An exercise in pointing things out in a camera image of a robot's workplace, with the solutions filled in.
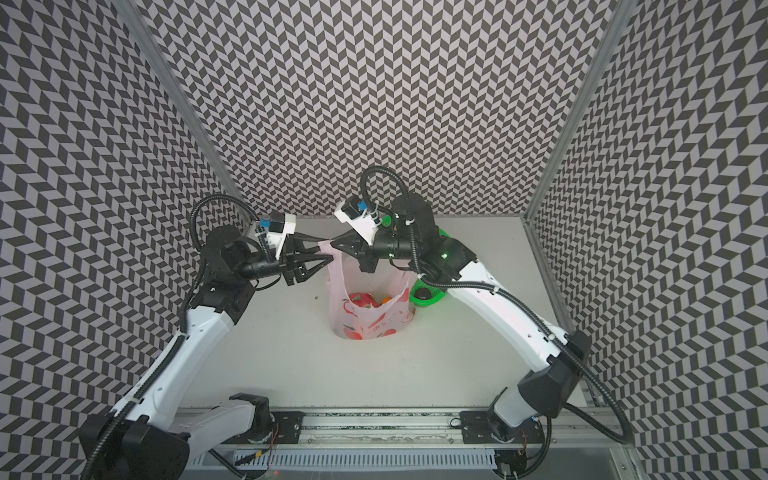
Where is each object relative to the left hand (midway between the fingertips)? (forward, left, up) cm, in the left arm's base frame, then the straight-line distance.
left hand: (330, 253), depth 63 cm
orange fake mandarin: (+5, -11, -30) cm, 32 cm away
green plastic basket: (+10, -27, -34) cm, 45 cm away
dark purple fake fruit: (+8, -22, -33) cm, 40 cm away
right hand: (-1, -1, +2) cm, 3 cm away
